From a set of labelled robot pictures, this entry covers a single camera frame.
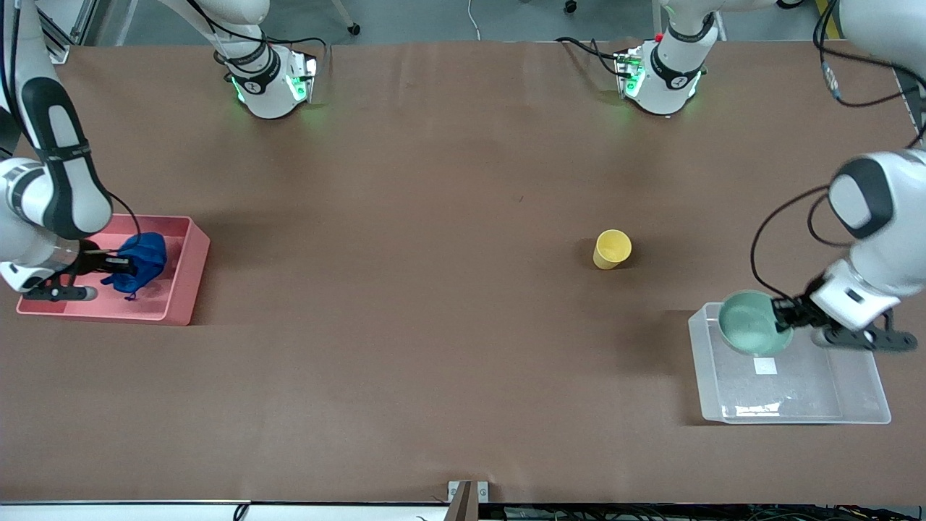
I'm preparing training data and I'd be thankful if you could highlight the blue glove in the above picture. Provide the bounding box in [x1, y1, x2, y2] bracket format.
[101, 232, 169, 301]

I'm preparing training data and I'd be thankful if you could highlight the green bowl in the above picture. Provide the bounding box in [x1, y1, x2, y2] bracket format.
[718, 290, 794, 357]

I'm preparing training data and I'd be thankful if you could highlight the yellow cup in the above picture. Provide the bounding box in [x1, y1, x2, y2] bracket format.
[593, 229, 632, 270]

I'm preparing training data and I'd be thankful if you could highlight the pink plastic bin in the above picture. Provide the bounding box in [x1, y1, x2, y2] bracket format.
[16, 214, 211, 326]

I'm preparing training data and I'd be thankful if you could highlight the clear plastic bin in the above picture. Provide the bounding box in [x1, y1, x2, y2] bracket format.
[688, 302, 892, 425]

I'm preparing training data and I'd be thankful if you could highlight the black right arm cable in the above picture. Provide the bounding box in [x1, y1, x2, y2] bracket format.
[109, 190, 143, 243]

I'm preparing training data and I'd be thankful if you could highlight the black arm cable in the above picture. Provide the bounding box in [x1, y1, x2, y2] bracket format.
[109, 190, 143, 243]
[750, 0, 926, 302]

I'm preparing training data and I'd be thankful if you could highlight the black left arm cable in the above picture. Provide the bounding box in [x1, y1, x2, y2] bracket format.
[750, 0, 926, 302]

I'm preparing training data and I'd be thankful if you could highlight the aluminium frame profile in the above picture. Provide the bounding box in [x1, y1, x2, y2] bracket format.
[36, 0, 98, 64]

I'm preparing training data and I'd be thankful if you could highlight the black right base cable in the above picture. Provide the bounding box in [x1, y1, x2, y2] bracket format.
[187, 0, 331, 73]

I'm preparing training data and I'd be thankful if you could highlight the black base cable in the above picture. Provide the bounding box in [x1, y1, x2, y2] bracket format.
[555, 36, 632, 77]
[187, 0, 331, 73]

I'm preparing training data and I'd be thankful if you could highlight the black left base cable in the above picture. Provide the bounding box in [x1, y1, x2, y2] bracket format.
[555, 36, 632, 77]

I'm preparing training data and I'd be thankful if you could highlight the metal table edge bracket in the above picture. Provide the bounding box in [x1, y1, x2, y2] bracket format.
[447, 480, 490, 521]

